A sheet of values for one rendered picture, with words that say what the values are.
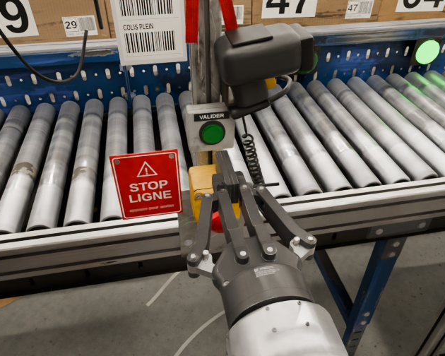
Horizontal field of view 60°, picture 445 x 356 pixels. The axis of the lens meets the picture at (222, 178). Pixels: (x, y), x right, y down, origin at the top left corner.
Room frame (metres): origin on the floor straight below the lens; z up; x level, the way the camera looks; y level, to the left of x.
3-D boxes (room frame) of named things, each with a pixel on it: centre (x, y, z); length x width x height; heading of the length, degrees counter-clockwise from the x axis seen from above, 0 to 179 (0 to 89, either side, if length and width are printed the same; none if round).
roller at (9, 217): (0.71, 0.44, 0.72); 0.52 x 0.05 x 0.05; 11
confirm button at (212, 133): (0.47, 0.01, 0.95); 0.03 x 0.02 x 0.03; 101
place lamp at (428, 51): (1.16, -0.63, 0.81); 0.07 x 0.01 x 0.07; 101
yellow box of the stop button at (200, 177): (0.46, -0.02, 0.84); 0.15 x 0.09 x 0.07; 101
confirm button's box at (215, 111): (0.48, 0.02, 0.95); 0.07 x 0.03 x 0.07; 101
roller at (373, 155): (0.86, -0.33, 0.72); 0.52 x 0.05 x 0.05; 11
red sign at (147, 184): (0.48, 0.09, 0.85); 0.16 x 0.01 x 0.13; 101
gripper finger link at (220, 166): (0.37, 0.00, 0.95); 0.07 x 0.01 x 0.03; 11
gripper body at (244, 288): (0.22, -0.03, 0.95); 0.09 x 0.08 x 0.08; 11
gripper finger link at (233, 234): (0.28, -0.01, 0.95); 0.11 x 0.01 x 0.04; 12
